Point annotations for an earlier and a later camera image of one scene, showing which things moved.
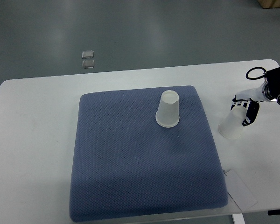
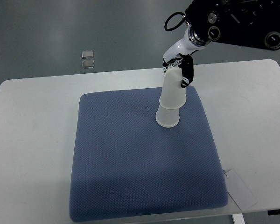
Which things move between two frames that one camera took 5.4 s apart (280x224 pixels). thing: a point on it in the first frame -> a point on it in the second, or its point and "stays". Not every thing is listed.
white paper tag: x=244 y=198 stays
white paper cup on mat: x=168 y=114 stays
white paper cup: x=231 y=127 -> x=173 y=96
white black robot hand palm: x=256 y=94 -> x=185 y=46
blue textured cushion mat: x=125 y=165 stays
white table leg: x=238 y=218 stays
